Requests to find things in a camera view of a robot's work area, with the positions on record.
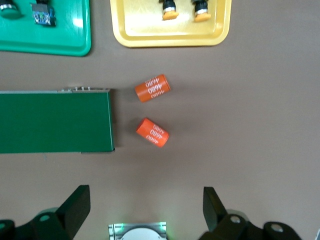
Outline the green plastic tray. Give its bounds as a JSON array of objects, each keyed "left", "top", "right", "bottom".
[{"left": 0, "top": 0, "right": 92, "bottom": 57}]

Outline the yellow push button red indicator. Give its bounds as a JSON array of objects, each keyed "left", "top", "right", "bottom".
[{"left": 158, "top": 0, "right": 180, "bottom": 21}]

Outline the green mushroom push button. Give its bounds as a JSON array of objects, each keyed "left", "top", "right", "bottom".
[
  {"left": 31, "top": 0, "right": 57, "bottom": 28},
  {"left": 0, "top": 0, "right": 24, "bottom": 20}
]

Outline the orange 4680 cylinder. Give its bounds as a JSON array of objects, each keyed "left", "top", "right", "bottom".
[
  {"left": 135, "top": 117, "right": 170, "bottom": 148},
  {"left": 134, "top": 73, "right": 171, "bottom": 103}
]

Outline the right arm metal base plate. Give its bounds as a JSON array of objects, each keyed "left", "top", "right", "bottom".
[{"left": 107, "top": 221, "right": 167, "bottom": 240}]

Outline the yellow push button green indicator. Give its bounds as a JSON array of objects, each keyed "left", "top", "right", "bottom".
[{"left": 191, "top": 0, "right": 212, "bottom": 23}]

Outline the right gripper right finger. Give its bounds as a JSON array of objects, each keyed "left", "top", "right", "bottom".
[{"left": 198, "top": 186, "right": 303, "bottom": 240}]

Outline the yellow plastic tray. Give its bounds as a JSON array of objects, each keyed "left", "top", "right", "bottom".
[{"left": 109, "top": 0, "right": 232, "bottom": 48}]

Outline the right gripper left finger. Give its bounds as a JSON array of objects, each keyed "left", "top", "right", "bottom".
[{"left": 14, "top": 184, "right": 91, "bottom": 240}]

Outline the green conveyor belt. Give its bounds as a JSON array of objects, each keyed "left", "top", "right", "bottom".
[{"left": 0, "top": 86, "right": 116, "bottom": 154}]

